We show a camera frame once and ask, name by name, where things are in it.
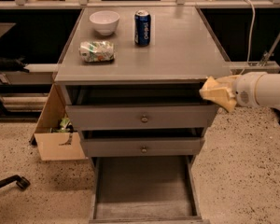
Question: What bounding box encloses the yellow sponge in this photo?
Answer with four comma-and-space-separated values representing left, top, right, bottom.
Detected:
210, 92, 237, 112

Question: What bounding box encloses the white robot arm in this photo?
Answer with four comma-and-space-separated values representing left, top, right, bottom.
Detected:
199, 72, 280, 112

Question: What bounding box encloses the grey top drawer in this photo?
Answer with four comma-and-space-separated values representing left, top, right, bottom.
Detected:
65, 105, 217, 130

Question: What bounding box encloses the grey drawer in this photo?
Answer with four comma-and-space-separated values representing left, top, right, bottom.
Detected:
89, 156, 211, 224
81, 137, 205, 157
65, 105, 217, 130

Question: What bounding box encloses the grey drawer cabinet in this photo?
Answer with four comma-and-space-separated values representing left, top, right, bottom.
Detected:
53, 5, 235, 224

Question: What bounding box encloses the grey bottom drawer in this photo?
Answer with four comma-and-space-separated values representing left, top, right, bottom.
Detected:
89, 156, 211, 224

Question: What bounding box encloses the grey middle drawer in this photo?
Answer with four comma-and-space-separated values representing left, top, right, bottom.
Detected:
81, 137, 205, 157

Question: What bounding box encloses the blue pepsi can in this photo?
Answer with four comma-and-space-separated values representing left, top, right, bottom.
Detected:
134, 10, 151, 46

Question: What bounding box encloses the white bowl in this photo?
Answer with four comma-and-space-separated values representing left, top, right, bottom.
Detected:
90, 10, 119, 35

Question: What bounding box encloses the green white snack bag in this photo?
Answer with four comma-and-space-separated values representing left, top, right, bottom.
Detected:
79, 41, 115, 63

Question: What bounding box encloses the green packet in box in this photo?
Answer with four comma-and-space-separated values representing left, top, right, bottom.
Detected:
49, 118, 73, 133

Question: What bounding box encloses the cardboard box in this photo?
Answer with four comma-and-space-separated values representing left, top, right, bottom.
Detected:
32, 85, 86, 161

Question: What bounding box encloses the black cloth on ledge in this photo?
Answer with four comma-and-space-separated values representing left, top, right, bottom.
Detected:
0, 57, 29, 73

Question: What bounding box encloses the black chair leg with caster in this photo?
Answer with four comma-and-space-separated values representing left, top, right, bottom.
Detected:
0, 175, 31, 190

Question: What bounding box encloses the white cable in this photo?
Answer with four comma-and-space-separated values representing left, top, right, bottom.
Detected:
237, 0, 257, 77

